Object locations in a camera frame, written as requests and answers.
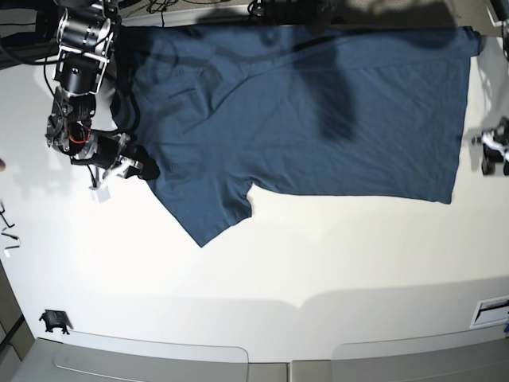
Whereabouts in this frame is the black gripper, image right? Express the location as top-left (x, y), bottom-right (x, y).
top-left (471, 117), bottom-right (508, 176)

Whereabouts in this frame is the grey chair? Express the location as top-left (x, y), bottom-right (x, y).
top-left (289, 333), bottom-right (509, 382)
top-left (24, 337), bottom-right (290, 382)

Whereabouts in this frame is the black plastic clip part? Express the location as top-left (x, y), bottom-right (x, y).
top-left (39, 310), bottom-right (72, 335)

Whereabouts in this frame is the silver hex key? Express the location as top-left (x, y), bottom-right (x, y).
top-left (1, 231), bottom-right (21, 258)

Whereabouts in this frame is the grey left chair back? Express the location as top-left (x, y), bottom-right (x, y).
top-left (24, 337), bottom-right (290, 382)

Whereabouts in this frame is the dark blue T-shirt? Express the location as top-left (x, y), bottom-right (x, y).
top-left (111, 25), bottom-right (482, 246)

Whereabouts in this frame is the grey right chair back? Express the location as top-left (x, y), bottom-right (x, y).
top-left (289, 333), bottom-right (509, 382)

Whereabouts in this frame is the black hex key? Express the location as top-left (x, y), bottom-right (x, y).
top-left (0, 201), bottom-right (15, 230)

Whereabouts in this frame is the white wrist camera, image left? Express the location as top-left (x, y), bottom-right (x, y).
top-left (91, 186), bottom-right (111, 204)

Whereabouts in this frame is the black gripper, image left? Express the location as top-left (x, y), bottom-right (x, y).
top-left (70, 134), bottom-right (160, 181)

